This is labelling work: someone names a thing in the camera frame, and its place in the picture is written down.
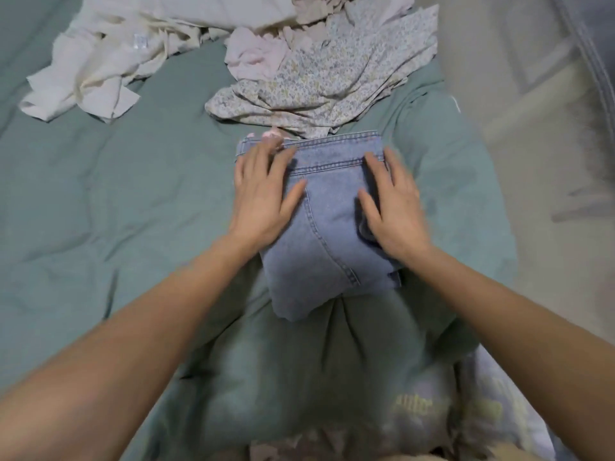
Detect person's left forearm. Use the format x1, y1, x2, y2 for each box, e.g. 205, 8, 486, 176
0, 232, 262, 461

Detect person's left hand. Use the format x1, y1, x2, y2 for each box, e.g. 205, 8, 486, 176
230, 139, 308, 250

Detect pale pink garment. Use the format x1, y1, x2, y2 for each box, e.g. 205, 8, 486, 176
224, 28, 291, 82

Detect beige crumpled garment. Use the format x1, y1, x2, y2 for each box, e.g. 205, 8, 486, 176
290, 0, 416, 29

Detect light blue jeans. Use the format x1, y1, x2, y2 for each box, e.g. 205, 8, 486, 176
235, 131, 403, 323

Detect person's right forearm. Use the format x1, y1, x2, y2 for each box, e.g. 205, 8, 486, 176
401, 245, 615, 461

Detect white crumpled garment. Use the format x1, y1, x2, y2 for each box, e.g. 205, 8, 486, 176
18, 0, 299, 123

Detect floral print garment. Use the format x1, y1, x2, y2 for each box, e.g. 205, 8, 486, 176
205, 4, 440, 140

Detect person's white printed shirt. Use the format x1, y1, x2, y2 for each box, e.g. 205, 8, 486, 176
391, 345, 555, 461

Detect person's right hand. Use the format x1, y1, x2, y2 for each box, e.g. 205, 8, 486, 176
358, 147, 434, 263

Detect green bed cover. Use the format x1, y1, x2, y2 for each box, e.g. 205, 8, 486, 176
0, 0, 521, 461

